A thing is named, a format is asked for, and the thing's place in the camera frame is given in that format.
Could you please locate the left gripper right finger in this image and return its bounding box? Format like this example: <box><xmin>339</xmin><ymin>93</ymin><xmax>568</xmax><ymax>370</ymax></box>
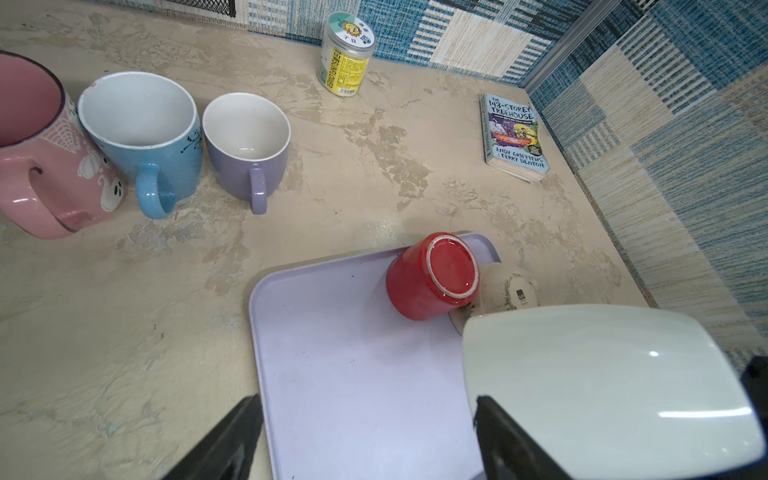
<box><xmin>474</xmin><ymin>395</ymin><xmax>571</xmax><ymax>480</ymax></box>

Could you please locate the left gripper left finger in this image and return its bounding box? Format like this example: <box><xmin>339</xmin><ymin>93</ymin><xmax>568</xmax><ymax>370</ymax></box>
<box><xmin>163</xmin><ymin>394</ymin><xmax>264</xmax><ymax>480</ymax></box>

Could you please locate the white mug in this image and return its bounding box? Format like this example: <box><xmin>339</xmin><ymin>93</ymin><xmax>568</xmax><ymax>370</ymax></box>
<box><xmin>462</xmin><ymin>305</ymin><xmax>767</xmax><ymax>479</ymax></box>

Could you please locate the red mug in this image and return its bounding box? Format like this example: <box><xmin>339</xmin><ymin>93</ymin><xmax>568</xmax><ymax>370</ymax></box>
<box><xmin>385</xmin><ymin>232</ymin><xmax>480</xmax><ymax>321</ymax></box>

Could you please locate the lavender mug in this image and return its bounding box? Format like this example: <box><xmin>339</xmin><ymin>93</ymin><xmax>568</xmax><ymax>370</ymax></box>
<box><xmin>202</xmin><ymin>92</ymin><xmax>292</xmax><ymax>215</ymax></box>

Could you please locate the pink patterned mug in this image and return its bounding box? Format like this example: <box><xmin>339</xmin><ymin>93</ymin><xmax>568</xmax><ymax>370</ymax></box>
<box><xmin>1</xmin><ymin>51</ymin><xmax>127</xmax><ymax>240</ymax></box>

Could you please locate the blue flowered mug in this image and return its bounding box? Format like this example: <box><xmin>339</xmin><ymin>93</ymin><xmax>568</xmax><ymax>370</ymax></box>
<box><xmin>77</xmin><ymin>71</ymin><xmax>203</xmax><ymax>220</ymax></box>

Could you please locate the lavender plastic tray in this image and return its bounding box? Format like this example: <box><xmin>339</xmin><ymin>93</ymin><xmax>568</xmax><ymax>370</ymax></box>
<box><xmin>249</xmin><ymin>249</ymin><xmax>483</xmax><ymax>479</ymax></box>

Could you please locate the colourful paperback book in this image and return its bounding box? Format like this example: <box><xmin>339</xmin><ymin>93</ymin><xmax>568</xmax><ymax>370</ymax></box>
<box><xmin>479</xmin><ymin>94</ymin><xmax>550</xmax><ymax>183</ymax></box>

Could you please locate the black wire shelf rack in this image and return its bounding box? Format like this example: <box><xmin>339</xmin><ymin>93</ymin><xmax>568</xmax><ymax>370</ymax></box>
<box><xmin>169</xmin><ymin>0</ymin><xmax>237</xmax><ymax>18</ymax></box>

